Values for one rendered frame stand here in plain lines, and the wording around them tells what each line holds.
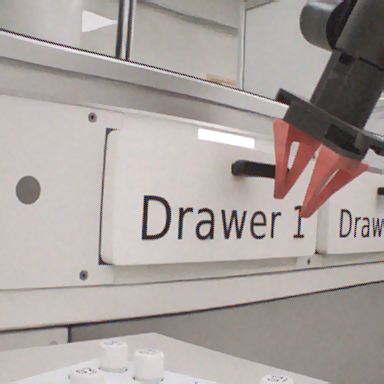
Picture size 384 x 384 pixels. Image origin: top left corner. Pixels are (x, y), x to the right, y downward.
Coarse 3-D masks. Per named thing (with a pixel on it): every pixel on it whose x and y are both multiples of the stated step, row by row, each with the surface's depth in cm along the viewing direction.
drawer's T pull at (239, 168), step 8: (240, 160) 48; (248, 160) 48; (232, 168) 52; (240, 168) 48; (248, 168) 48; (256, 168) 49; (264, 168) 50; (272, 168) 51; (288, 168) 52; (248, 176) 53; (256, 176) 50; (264, 176) 50; (272, 176) 51
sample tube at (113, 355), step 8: (104, 344) 23; (112, 344) 23; (120, 344) 23; (104, 352) 22; (112, 352) 22; (120, 352) 22; (104, 360) 22; (112, 360) 22; (120, 360) 22; (104, 368) 22; (112, 368) 22; (120, 368) 23
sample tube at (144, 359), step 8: (136, 352) 22; (144, 352) 22; (152, 352) 22; (160, 352) 22; (136, 360) 22; (144, 360) 21; (152, 360) 21; (160, 360) 22; (136, 368) 22; (144, 368) 21; (152, 368) 21; (160, 368) 22; (136, 376) 22; (144, 376) 21; (152, 376) 21; (160, 376) 22
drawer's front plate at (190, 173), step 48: (144, 144) 45; (192, 144) 48; (144, 192) 45; (192, 192) 49; (240, 192) 53; (288, 192) 59; (144, 240) 45; (192, 240) 49; (240, 240) 54; (288, 240) 59
